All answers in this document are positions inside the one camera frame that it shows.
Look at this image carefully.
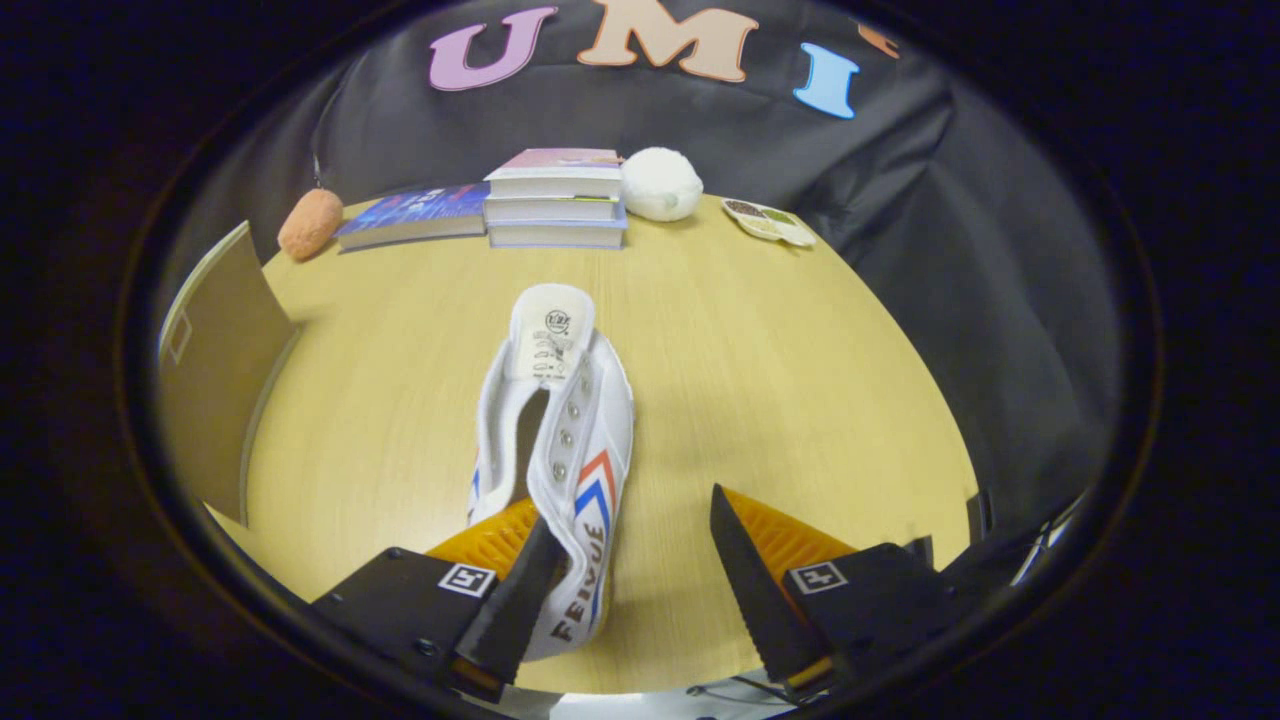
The cream sectioned snack tray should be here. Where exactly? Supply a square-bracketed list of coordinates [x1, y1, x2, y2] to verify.
[722, 198, 818, 249]

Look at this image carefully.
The pink cover book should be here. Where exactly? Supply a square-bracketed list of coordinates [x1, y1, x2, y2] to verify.
[485, 148, 626, 199]

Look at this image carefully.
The white plush ball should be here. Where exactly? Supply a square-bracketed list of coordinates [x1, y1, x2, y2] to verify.
[620, 147, 704, 223]

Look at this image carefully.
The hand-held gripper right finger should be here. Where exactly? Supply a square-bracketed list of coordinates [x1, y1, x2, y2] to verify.
[710, 484, 961, 701]

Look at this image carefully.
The brown cardboard storage box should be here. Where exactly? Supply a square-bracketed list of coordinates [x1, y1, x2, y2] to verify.
[158, 220, 301, 526]

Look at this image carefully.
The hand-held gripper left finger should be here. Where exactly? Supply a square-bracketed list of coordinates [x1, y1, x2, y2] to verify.
[312, 497, 566, 701]

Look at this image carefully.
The white canvas shoe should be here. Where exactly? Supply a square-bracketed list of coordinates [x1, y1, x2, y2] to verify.
[468, 283, 636, 663]

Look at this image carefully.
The orange plush ball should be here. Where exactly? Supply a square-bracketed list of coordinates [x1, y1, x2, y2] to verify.
[277, 188, 344, 263]

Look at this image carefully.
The grey blue book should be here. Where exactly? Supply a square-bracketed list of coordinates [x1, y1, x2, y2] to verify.
[487, 218, 629, 250]

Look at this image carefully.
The white thick book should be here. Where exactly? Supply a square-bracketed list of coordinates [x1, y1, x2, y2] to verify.
[483, 195, 626, 225]

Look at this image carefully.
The dark blue cover book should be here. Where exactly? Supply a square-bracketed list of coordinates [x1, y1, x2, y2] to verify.
[335, 183, 491, 253]

